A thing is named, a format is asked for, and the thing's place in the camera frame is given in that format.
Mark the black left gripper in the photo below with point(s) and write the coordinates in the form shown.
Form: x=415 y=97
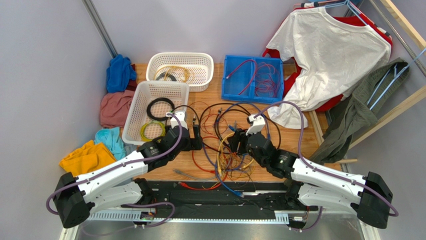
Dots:
x=195 y=143

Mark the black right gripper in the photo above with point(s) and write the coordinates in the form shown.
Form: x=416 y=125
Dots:
x=237 y=142

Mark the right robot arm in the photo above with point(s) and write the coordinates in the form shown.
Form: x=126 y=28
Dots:
x=314 y=185

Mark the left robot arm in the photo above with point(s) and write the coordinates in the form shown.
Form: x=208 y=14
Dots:
x=77 y=197

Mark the white rectangular basket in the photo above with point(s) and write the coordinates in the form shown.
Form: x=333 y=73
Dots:
x=152 y=100

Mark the blue divided bin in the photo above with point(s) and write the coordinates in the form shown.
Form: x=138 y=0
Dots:
x=252 y=79

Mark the grey cloth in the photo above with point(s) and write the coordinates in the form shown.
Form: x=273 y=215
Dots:
x=129 y=148

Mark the white oval basket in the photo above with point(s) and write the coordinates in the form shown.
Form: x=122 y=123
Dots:
x=195 y=69

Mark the black coil in oval basket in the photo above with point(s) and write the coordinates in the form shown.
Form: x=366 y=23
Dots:
x=165 y=76

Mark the cyan cloth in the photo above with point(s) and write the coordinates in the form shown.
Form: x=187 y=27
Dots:
x=112 y=140

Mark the red garment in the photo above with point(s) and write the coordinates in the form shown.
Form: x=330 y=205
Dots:
x=359 y=20

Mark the pink cloth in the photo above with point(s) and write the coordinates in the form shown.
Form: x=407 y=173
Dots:
x=114 y=108

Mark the blue cloth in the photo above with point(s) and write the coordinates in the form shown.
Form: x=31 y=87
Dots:
x=119 y=73

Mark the yellow cloth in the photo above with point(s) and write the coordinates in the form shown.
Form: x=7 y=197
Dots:
x=88 y=158

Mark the olive green garment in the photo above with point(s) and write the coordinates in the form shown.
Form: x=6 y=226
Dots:
x=360 y=110

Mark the white t-shirt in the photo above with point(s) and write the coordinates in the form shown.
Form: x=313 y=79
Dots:
x=326 y=56

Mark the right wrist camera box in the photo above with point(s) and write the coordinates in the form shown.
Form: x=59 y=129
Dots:
x=257 y=123

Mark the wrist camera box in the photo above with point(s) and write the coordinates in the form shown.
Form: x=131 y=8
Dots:
x=257 y=123
x=180 y=117

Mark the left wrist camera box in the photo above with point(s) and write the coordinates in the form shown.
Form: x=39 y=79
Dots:
x=180 y=117

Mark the wooden clothes rack frame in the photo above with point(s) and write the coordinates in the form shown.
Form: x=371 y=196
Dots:
x=415 y=45

